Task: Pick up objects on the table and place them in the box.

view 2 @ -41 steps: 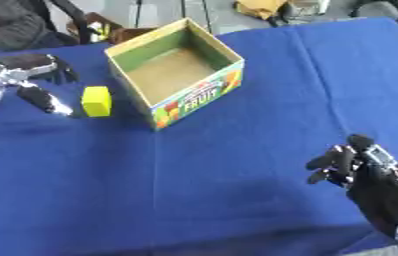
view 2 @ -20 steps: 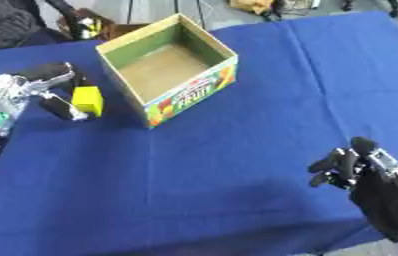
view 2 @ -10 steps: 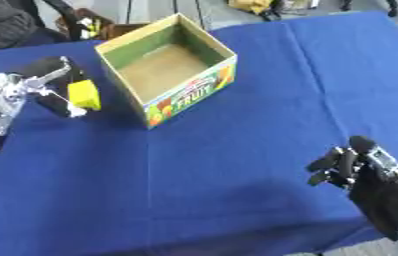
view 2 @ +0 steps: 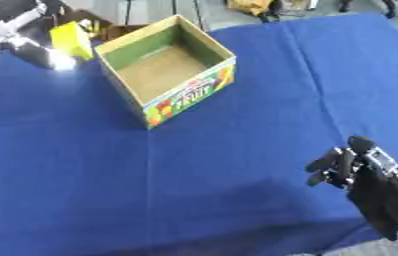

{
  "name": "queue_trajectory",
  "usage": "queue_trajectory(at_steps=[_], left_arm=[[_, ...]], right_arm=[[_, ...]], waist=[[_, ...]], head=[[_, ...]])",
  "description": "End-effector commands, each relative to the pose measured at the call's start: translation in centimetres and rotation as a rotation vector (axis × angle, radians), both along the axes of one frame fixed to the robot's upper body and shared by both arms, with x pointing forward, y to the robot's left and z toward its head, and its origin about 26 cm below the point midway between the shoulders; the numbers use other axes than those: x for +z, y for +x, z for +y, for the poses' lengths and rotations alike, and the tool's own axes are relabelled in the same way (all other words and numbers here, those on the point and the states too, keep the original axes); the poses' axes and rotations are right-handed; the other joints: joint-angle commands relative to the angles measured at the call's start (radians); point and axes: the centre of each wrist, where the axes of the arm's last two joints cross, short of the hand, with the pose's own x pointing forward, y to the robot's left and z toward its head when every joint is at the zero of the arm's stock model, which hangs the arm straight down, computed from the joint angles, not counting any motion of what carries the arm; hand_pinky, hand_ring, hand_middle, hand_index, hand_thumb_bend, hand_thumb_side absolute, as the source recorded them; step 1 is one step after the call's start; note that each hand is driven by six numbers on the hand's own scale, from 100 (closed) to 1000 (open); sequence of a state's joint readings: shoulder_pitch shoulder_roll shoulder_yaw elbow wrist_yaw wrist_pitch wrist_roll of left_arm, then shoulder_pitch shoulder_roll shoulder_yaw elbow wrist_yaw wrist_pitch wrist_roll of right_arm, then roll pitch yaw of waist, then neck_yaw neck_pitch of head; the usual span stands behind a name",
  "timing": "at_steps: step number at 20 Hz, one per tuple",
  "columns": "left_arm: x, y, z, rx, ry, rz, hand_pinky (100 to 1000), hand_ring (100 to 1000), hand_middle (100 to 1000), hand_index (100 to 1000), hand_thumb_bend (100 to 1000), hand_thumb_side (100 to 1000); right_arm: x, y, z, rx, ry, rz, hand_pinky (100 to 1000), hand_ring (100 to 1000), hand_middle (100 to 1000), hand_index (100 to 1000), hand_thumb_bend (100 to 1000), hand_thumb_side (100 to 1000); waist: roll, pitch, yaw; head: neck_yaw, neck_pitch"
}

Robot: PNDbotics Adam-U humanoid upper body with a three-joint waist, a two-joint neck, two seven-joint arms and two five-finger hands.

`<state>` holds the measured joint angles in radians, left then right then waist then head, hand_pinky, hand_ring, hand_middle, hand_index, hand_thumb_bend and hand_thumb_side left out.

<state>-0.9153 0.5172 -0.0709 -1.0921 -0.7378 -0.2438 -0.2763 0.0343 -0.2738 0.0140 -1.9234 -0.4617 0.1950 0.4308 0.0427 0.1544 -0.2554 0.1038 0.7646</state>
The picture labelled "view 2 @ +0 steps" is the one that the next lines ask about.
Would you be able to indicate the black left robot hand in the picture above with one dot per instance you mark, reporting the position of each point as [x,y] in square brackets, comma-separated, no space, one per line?
[33,51]

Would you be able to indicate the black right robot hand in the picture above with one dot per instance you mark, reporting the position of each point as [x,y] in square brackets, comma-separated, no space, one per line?
[383,196]

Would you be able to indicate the yellow rectangular block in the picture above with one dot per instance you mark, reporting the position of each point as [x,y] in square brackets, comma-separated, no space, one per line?
[71,40]

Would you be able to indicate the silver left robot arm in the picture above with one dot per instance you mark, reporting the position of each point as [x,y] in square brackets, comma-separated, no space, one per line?
[4,28]

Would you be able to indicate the open cardboard box green inside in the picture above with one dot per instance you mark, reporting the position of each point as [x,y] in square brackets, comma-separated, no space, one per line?
[161,70]

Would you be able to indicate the black tripod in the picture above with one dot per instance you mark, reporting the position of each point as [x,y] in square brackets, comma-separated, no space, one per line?
[196,13]

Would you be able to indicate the black chair base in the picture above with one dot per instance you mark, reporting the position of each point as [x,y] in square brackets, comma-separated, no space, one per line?
[386,7]

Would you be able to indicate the tan bag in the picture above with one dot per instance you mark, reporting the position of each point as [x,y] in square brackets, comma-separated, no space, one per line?
[248,6]

